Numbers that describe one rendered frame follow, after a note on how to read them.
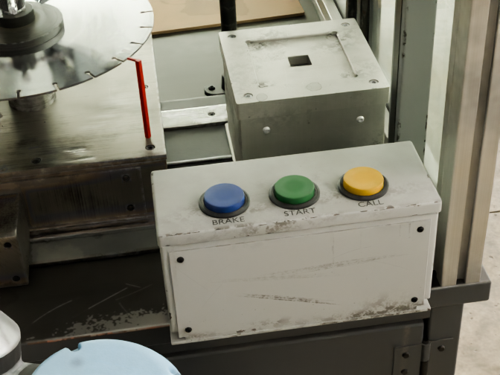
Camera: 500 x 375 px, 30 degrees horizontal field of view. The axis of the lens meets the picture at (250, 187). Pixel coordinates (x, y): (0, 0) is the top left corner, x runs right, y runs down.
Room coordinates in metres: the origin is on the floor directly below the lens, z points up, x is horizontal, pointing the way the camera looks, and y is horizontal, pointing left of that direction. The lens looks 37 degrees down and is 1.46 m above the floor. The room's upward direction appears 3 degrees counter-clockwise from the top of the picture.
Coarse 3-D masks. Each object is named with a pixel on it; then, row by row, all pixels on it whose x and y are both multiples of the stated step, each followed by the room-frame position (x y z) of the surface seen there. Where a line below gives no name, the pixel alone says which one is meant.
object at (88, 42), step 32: (32, 0) 1.11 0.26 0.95; (64, 0) 1.10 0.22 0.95; (96, 0) 1.10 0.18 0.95; (128, 0) 1.09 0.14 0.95; (64, 32) 1.01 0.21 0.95; (96, 32) 1.01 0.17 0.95; (128, 32) 1.00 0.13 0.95; (0, 64) 0.94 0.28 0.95; (32, 64) 0.94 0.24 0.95; (64, 64) 0.93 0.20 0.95; (96, 64) 0.93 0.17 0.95; (0, 96) 0.87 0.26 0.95; (32, 96) 0.87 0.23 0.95
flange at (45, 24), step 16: (0, 16) 1.01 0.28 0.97; (16, 16) 1.01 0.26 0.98; (32, 16) 1.02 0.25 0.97; (48, 16) 1.03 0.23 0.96; (0, 32) 1.00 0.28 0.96; (16, 32) 1.00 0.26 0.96; (32, 32) 1.00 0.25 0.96; (48, 32) 1.00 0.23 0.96; (0, 48) 0.97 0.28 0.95; (16, 48) 0.97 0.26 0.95
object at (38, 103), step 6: (18, 96) 1.00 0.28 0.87; (36, 96) 1.00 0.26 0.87; (42, 96) 1.01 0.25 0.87; (48, 96) 1.01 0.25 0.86; (54, 96) 1.02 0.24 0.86; (12, 102) 1.01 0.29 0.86; (18, 102) 1.00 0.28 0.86; (24, 102) 1.00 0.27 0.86; (30, 102) 1.00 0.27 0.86; (36, 102) 1.00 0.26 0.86; (42, 102) 1.00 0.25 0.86; (48, 102) 1.01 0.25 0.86; (12, 108) 1.01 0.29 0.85; (18, 108) 1.00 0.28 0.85; (24, 108) 1.00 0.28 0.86; (30, 108) 1.00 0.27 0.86; (36, 108) 1.00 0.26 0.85; (42, 108) 1.00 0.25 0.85
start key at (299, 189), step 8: (288, 176) 0.75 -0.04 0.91; (296, 176) 0.75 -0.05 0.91; (304, 176) 0.75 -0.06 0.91; (280, 184) 0.74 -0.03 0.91; (288, 184) 0.74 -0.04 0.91; (296, 184) 0.74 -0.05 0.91; (304, 184) 0.74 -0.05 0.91; (312, 184) 0.74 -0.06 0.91; (280, 192) 0.73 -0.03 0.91; (288, 192) 0.73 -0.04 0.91; (296, 192) 0.73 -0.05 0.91; (304, 192) 0.73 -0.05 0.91; (312, 192) 0.73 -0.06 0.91; (280, 200) 0.72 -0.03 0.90; (288, 200) 0.72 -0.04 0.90; (296, 200) 0.72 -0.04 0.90; (304, 200) 0.72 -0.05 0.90
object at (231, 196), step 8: (224, 184) 0.75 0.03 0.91; (232, 184) 0.75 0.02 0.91; (208, 192) 0.73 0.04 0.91; (216, 192) 0.73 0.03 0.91; (224, 192) 0.73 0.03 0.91; (232, 192) 0.73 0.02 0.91; (240, 192) 0.73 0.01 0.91; (208, 200) 0.72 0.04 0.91; (216, 200) 0.72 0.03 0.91; (224, 200) 0.72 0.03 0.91; (232, 200) 0.72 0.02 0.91; (240, 200) 0.72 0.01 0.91; (208, 208) 0.72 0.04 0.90; (216, 208) 0.71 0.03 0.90; (224, 208) 0.71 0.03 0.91; (232, 208) 0.71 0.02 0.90
